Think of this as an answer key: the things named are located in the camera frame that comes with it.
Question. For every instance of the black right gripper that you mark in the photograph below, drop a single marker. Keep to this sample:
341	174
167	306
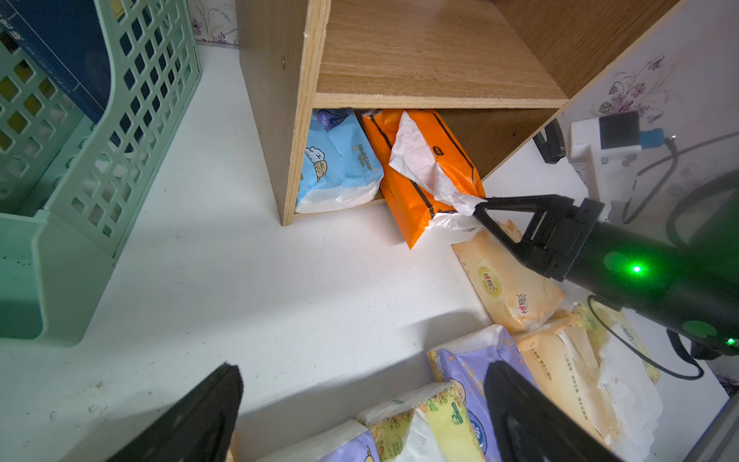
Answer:
563	237

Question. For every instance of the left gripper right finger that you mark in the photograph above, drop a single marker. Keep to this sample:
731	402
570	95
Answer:
529	427

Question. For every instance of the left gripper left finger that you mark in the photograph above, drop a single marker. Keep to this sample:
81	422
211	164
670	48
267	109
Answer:
199	427

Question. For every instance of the beige tissue pack bottom shelf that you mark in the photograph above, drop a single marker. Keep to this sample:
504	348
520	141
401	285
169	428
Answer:
515	297

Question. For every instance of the beige tissue pack shelf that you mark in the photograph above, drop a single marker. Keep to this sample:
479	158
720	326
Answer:
563	363
515	297

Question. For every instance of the purple wet wipes pack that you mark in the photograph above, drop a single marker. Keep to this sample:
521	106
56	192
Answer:
464	363

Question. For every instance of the green yellow tissue pack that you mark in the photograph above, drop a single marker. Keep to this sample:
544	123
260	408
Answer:
427	424

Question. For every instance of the orange white tissue pack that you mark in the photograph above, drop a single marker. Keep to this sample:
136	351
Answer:
430	183

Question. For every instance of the blue tissue pack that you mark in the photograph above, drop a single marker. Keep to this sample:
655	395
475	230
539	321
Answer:
340	169

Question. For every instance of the white green tissue pack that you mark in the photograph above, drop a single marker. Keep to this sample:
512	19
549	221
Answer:
632	402

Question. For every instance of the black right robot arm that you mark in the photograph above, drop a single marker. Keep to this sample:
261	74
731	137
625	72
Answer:
666	283

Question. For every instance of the wooden three-tier shelf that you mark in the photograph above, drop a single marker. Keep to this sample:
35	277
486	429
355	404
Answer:
497	71

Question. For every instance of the small black stapler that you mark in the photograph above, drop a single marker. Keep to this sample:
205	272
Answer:
551	143

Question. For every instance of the green plastic file organizer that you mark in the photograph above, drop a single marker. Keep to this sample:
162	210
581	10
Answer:
72	189

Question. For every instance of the dark blue book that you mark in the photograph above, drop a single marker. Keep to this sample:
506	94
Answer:
66	39

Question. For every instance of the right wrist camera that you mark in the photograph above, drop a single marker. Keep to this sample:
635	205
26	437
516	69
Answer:
604	150

